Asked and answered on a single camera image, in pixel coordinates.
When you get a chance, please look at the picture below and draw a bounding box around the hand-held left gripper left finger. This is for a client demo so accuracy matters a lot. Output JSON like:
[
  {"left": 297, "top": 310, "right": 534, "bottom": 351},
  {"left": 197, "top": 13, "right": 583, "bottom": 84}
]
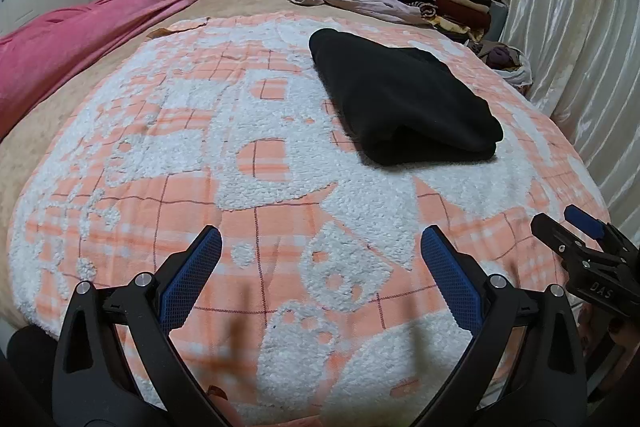
[{"left": 51, "top": 225, "right": 231, "bottom": 427}]

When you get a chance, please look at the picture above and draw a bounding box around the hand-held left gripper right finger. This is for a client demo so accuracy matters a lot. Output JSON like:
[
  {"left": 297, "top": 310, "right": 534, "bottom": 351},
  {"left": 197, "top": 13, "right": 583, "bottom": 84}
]
[{"left": 412, "top": 225, "right": 588, "bottom": 427}]

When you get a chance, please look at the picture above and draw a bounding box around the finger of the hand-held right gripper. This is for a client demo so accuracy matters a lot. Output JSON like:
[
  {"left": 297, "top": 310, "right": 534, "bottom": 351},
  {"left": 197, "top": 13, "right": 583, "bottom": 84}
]
[
  {"left": 564, "top": 204, "right": 640, "bottom": 258},
  {"left": 531, "top": 213, "right": 603, "bottom": 269}
]

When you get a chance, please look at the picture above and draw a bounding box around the black sweater with orange cuffs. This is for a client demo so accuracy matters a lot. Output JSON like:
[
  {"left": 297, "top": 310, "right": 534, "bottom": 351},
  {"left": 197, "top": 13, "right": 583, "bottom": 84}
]
[{"left": 308, "top": 28, "right": 504, "bottom": 166}]

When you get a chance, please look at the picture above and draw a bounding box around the white plastic bag of clothes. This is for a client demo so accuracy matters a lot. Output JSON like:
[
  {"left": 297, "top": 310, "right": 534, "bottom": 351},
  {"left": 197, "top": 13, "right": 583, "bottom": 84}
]
[{"left": 465, "top": 39, "right": 533, "bottom": 88}]

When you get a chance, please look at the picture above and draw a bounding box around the person's right hand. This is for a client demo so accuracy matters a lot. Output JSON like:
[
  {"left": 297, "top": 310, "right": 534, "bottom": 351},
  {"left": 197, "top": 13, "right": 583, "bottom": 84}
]
[{"left": 580, "top": 307, "right": 631, "bottom": 358}]

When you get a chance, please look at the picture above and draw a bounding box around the orange plaid fleece blanket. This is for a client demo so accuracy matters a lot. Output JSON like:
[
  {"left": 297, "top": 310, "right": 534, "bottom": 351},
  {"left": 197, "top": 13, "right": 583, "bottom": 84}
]
[{"left": 10, "top": 12, "right": 613, "bottom": 427}]

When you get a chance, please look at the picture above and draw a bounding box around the white satin curtain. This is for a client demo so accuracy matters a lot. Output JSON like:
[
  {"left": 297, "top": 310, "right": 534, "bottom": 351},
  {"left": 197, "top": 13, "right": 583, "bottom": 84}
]
[{"left": 470, "top": 0, "right": 640, "bottom": 233}]

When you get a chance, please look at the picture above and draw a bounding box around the pink quilt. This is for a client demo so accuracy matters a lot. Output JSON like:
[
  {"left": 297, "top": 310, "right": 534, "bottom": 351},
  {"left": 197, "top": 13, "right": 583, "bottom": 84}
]
[{"left": 0, "top": 0, "right": 238, "bottom": 140}]

